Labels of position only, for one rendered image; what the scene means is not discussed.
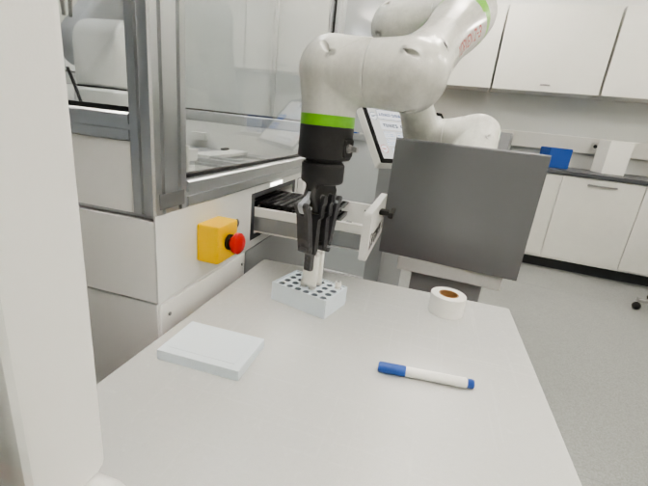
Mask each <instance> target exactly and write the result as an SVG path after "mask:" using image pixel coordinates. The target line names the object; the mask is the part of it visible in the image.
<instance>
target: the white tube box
mask: <svg viewBox="0 0 648 486"><path fill-rule="evenodd" d="M302 278H303V272H302V271H299V270H295V271H293V272H291V273H289V274H287V275H285V276H283V277H281V278H278V279H276V280H274V281H273V282H272V293H271V299H273V300H276V301H278V302H281V303H283V304H286V305H288V306H291V307H293V308H295V309H297V310H300V311H304V312H306V313H309V314H312V315H314V316H317V317H319V318H322V319H325V318H327V317H328V316H329V315H331V314H332V313H333V312H335V311H336V310H338V309H339V308H340V307H342V306H343V305H344V304H345V300H346V292H347V286H344V285H342V286H341V288H340V289H336V287H335V284H336V283H333V282H330V281H327V280H324V279H322V285H316V288H315V289H314V290H310V288H309V287H308V286H306V287H301V279H302Z"/></svg>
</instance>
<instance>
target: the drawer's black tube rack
mask: <svg viewBox="0 0 648 486"><path fill-rule="evenodd" d="M303 198H304V194H298V193H291V192H285V191H279V190H275V191H273V192H270V193H267V194H264V195H262V196H259V197H256V198H255V206H257V205H258V204H261V205H260V206H257V207H263V208H268V209H274V210H280V211H285V212H291V213H296V211H295V208H294V203H295V202H300V201H301V200H302V199H303ZM346 215H347V211H342V210H341V211H339V212H338V214H337V221H341V220H342V219H343V218H344V217H345V216H346Z"/></svg>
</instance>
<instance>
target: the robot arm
mask: <svg viewBox="0 0 648 486"><path fill-rule="evenodd" d="M497 13H498V4H497V0H387V1H386V2H384V3H383V4H382V5H381V6H380V7H379V8H378V9H377V11H376V13H375V15H374V17H373V19H372V23H371V35H372V37H362V36H352V35H344V34H338V33H329V34H324V35H321V36H319V37H317V38H315V39H314V40H312V41H311V42H310V43H309V44H308V46H307V47H306V48H305V50H304V52H303V54H302V56H301V59H300V64H299V77H300V84H301V98H302V107H301V120H300V134H299V147H298V155H299V156H301V157H305V158H306V159H304V161H302V172H301V179H302V180H303V181H305V182H306V189H305V192H304V198H303V199H302V200H301V201H300V202H295V203H294V208H295V211H296V218H297V244H298V251H299V252H302V253H305V259H304V269H303V279H302V285H305V286H308V287H311V288H316V285H322V274H323V264H324V254H325V252H329V251H330V249H331V248H327V246H328V245H329V246H331V244H332V241H333V236H334V231H335V226H336V221H337V216H338V209H339V206H340V204H341V201H342V196H339V195H337V194H336V192H337V188H336V186H337V185H341V183H342V182H343V175H344V167H345V166H344V164H343V163H341V162H346V161H349V160H350V159H351V157H352V153H353V152H356V153H358V152H359V148H357V147H353V146H354V141H353V135H354V127H355V118H356V112H357V110H358V109H359V108H362V107H364V108H374V109H381V110H387V111H393V112H397V113H399V115H400V119H401V126H402V135H403V138H406V139H415V140H422V141H431V142H439V143H448V144H455V145H464V146H473V147H481V148H489V149H498V144H499V139H500V125H499V123H498V122H497V121H496V120H495V119H494V118H492V117H491V116H488V115H484V114H473V115H467V116H463V117H459V118H452V119H438V118H437V115H436V111H435V108H434V103H435V102H436V101H437V100H438V99H439V98H440V97H441V95H442V94H443V92H444V90H445V88H446V84H447V81H448V78H449V75H450V74H451V72H452V71H453V70H454V68H455V67H456V65H457V64H458V63H459V61H460V60H461V59H462V58H463V57H464V56H466V55H467V54H468V53H470V52H471V51H472V50H473V49H474V48H476V47H477V46H478V45H479V44H480V43H481V42H482V40H483V39H484V38H485V37H486V36H487V35H488V33H489V32H490V30H491V29H492V27H493V25H494V23H495V21H496V18H497ZM324 251H325V252H324Z"/></svg>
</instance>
